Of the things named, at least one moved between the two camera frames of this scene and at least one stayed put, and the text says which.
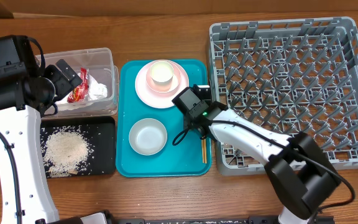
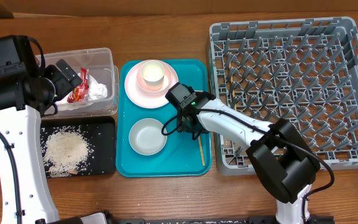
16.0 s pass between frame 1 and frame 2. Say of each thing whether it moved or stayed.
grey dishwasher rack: stayed
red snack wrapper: stayed
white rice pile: stayed
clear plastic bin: stayed
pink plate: moved
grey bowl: stayed
